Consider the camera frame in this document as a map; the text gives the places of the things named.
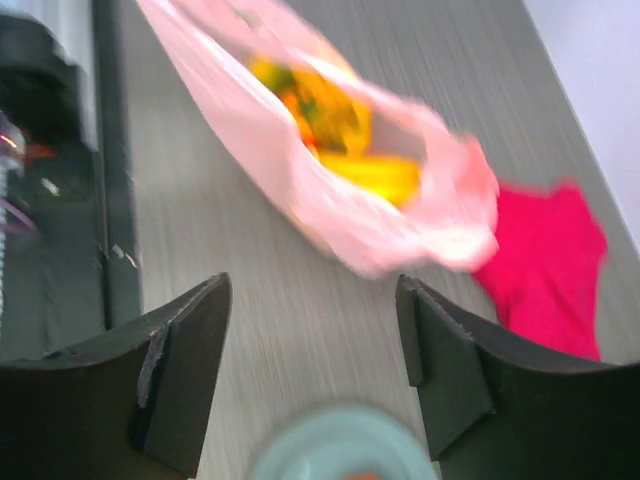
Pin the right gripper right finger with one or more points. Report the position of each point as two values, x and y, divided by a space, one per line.
497 406

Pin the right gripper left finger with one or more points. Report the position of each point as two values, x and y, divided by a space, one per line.
131 403

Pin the yellow fake fruit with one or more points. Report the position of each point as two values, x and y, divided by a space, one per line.
393 178

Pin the orange fake fruit in bag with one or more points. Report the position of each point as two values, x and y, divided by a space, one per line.
325 115

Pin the grey-green plate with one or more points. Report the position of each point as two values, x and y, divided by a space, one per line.
344 442

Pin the red cloth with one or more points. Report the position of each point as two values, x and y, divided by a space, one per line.
543 278

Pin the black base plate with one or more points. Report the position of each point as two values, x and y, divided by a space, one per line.
68 245

